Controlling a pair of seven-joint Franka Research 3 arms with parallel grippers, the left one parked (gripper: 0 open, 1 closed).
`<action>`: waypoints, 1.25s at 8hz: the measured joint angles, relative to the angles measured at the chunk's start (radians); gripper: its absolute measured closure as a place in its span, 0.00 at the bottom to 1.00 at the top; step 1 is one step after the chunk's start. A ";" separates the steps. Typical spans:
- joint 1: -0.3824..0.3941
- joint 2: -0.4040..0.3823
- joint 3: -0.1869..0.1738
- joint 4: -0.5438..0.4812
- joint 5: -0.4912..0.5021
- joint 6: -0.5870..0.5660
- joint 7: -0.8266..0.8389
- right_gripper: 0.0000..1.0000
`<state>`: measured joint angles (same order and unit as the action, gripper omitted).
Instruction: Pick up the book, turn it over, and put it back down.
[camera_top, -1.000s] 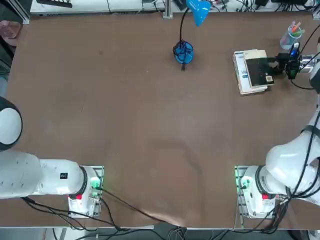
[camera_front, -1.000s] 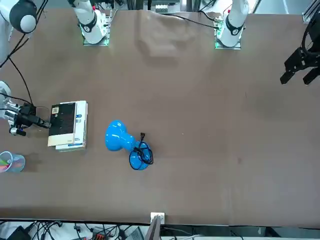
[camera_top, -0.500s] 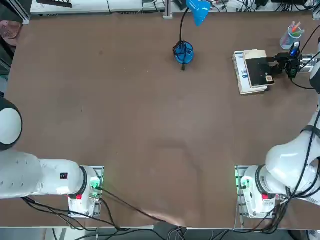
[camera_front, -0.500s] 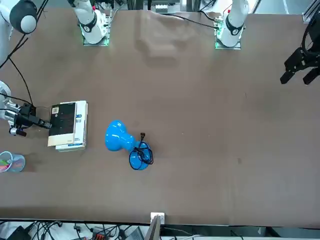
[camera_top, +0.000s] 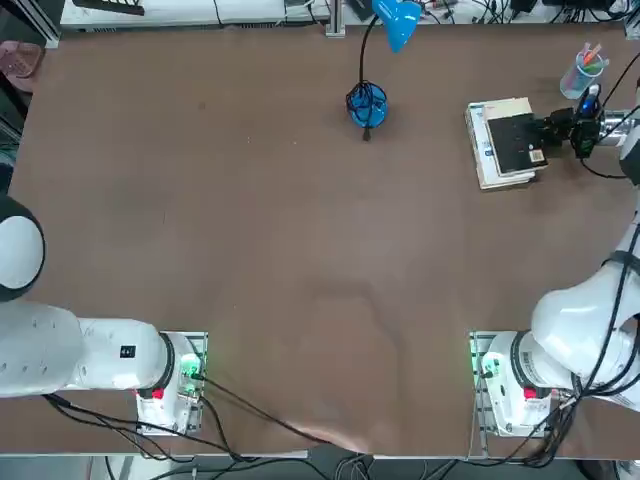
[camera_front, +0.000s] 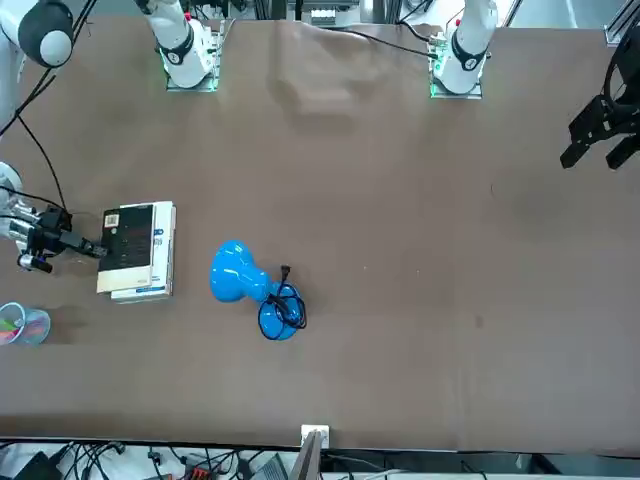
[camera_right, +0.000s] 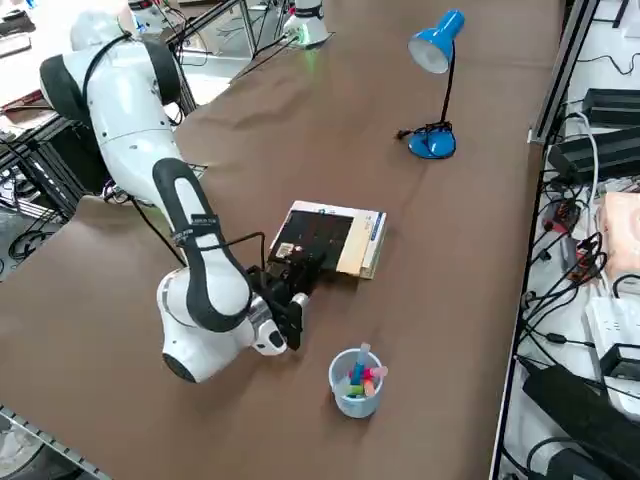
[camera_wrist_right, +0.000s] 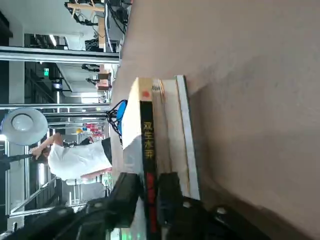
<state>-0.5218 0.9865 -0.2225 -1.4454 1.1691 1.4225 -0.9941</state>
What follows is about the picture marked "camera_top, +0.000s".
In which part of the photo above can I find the black cable across table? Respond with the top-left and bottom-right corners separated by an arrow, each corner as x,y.
197,374 -> 374,454

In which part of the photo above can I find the blue desk lamp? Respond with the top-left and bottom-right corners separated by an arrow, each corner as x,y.
346,0 -> 422,130

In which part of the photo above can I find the white book blue print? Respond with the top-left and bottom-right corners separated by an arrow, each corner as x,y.
467,101 -> 540,192

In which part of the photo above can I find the black and cream book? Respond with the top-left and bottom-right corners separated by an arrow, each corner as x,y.
480,97 -> 550,177

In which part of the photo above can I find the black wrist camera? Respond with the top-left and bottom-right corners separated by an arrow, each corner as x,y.
572,84 -> 602,159

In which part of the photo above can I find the black lamp cable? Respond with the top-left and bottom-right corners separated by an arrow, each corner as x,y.
346,79 -> 390,144

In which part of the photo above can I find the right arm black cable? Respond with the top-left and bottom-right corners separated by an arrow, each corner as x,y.
544,47 -> 640,467

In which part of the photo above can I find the blue mesh pen cup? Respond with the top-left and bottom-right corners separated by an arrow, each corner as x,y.
559,47 -> 612,100

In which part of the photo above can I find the grey aluminium post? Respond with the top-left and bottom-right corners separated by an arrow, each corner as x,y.
324,0 -> 347,37

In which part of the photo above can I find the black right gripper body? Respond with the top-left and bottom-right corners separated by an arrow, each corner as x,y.
548,107 -> 577,149

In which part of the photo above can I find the pink plastic basket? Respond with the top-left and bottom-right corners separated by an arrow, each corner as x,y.
0,41 -> 47,94

